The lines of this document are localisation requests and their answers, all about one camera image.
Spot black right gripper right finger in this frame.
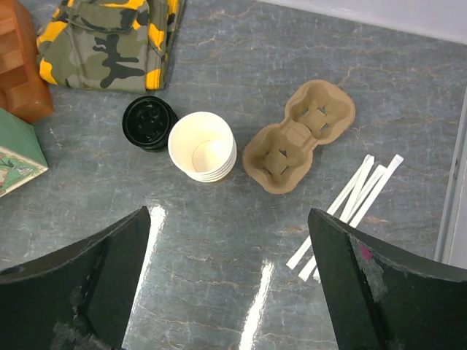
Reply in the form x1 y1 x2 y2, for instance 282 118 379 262
308 209 466 349

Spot brown pulp cup carrier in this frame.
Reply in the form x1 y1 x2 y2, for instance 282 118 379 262
242 79 356 195

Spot white wrapped straw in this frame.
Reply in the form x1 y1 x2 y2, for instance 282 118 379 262
312 154 404 282
298 165 387 282
286 155 374 270

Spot green patterned paper bag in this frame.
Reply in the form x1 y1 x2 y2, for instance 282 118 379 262
1 109 49 197

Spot orange wooden tray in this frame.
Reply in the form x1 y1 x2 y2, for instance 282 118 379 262
1 0 54 123

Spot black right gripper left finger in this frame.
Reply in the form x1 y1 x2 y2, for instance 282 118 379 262
1 206 151 349

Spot camouflage folded cloth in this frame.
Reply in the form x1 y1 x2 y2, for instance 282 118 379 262
36 0 185 93

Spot paper cup stack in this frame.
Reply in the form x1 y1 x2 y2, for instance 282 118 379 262
168 112 237 183

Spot black lid stack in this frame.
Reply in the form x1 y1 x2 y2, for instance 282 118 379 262
122 96 179 152

